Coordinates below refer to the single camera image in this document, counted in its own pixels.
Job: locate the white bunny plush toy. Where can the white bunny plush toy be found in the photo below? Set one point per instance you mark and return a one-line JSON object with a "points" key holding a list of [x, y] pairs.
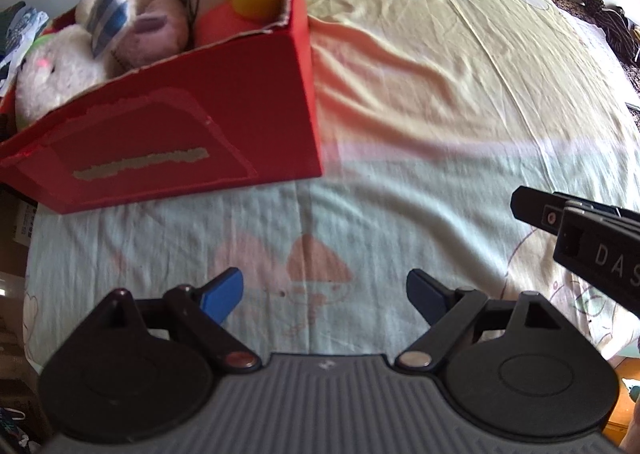
{"points": [[65, 64]]}

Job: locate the dark striped cloth bundle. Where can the dark striped cloth bundle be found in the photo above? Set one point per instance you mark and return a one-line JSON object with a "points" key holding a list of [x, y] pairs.
{"points": [[621, 33]]}

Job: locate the floral covered side table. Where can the floral covered side table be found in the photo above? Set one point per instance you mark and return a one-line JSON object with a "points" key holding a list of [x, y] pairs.
{"points": [[624, 77]]}

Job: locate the person right hand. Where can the person right hand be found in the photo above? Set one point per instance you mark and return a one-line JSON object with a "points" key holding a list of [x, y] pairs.
{"points": [[631, 442]]}

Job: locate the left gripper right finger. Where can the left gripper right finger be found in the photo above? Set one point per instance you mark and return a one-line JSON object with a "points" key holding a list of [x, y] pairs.
{"points": [[470, 332]]}

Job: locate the cartoon print bed sheet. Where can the cartoon print bed sheet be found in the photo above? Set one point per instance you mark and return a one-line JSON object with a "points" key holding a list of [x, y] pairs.
{"points": [[431, 113]]}

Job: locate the red cardboard box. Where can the red cardboard box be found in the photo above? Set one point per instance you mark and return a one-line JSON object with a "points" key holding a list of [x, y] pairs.
{"points": [[235, 113]]}

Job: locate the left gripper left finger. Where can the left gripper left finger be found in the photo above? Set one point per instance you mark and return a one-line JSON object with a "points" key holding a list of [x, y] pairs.
{"points": [[181, 332]]}

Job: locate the pink plush toy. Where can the pink plush toy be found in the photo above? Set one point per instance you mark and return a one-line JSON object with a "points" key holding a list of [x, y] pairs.
{"points": [[160, 32]]}

